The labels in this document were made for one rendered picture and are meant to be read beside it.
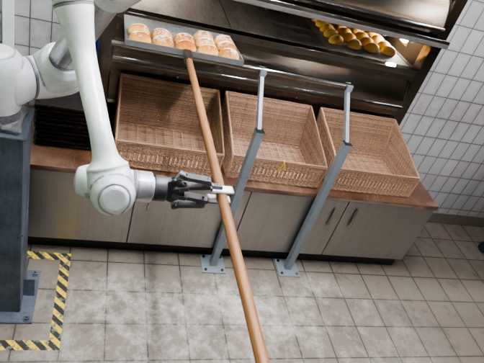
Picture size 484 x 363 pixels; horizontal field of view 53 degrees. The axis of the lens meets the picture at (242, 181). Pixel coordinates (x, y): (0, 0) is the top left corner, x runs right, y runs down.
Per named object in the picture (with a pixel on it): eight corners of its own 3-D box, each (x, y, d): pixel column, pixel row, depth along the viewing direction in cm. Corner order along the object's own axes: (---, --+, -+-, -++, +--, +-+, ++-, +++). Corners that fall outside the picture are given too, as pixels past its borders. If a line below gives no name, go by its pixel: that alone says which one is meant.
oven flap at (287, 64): (112, 57, 257) (117, 18, 252) (398, 108, 313) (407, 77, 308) (112, 58, 253) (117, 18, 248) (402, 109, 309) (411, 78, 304)
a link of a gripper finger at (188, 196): (173, 194, 140) (171, 198, 140) (209, 203, 144) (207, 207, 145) (172, 186, 143) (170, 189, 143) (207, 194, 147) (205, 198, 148)
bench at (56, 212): (21, 183, 297) (24, 101, 264) (365, 215, 373) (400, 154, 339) (5, 251, 254) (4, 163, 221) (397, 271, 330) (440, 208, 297)
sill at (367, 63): (116, 12, 249) (117, 5, 247) (410, 73, 306) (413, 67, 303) (116, 16, 245) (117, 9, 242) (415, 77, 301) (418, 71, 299)
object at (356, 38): (302, 8, 338) (304, 1, 335) (361, 22, 353) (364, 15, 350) (329, 45, 292) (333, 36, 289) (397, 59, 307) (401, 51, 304)
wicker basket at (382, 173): (303, 142, 314) (319, 105, 299) (377, 152, 332) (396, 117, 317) (328, 190, 278) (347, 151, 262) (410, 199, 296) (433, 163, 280)
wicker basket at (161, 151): (113, 114, 277) (119, 70, 262) (209, 129, 294) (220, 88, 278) (109, 166, 240) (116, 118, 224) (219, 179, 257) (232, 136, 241)
